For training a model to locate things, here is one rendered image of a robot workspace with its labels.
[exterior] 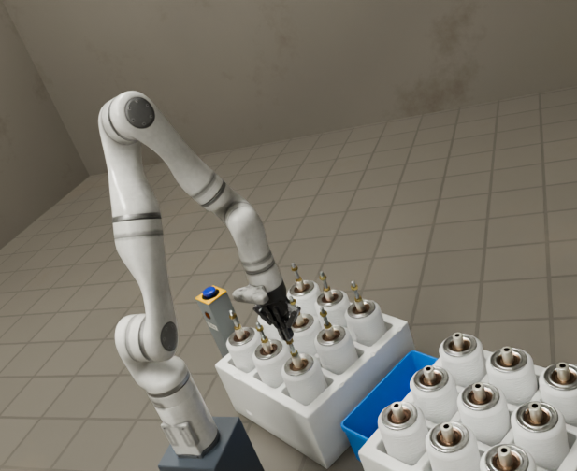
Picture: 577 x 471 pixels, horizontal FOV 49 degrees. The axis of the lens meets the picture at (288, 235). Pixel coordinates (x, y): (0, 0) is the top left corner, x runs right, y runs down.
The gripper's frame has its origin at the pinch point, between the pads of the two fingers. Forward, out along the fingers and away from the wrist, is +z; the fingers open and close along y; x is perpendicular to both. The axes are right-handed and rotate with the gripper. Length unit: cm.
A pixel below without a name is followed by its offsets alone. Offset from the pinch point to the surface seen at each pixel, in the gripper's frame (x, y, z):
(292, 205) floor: -120, 88, 35
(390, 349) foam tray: -20.5, -13.0, 20.3
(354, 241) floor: -91, 39, 35
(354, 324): -18.5, -5.8, 11.7
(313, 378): 1.2, -4.6, 12.3
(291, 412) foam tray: 7.5, 0.5, 19.0
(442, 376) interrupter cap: -4.6, -35.4, 10.1
